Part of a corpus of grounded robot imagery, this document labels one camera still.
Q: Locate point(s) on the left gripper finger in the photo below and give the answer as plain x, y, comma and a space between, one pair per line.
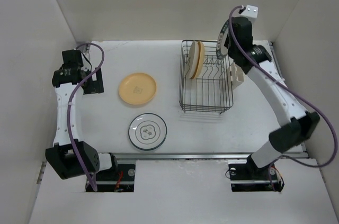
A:
97, 77
99, 87

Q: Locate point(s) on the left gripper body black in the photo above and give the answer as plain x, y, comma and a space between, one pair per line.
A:
90, 79

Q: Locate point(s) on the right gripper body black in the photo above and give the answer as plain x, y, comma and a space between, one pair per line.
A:
230, 48

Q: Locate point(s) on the grey patterned plate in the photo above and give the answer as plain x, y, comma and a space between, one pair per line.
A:
222, 42

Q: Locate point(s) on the yellow plate with drawing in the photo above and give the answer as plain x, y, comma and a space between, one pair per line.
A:
137, 89

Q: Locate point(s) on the grey rimmed plate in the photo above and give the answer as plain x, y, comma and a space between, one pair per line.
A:
147, 132

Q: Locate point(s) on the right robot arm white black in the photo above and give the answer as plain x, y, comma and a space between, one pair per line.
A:
296, 123

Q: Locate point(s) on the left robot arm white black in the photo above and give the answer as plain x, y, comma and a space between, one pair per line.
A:
66, 82

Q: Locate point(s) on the beige cutlery holder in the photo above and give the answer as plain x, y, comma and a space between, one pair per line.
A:
235, 75

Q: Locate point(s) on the cream plate leftmost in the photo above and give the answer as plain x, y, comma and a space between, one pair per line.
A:
192, 61

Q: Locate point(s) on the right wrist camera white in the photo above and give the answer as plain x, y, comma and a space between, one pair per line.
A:
250, 12

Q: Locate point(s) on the black wire dish rack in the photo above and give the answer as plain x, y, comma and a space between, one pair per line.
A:
211, 91

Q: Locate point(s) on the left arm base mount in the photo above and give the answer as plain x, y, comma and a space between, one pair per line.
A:
119, 181

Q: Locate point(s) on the aluminium rail side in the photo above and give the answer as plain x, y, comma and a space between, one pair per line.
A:
299, 151

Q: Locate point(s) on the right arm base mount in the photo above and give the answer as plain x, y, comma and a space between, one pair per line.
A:
244, 179

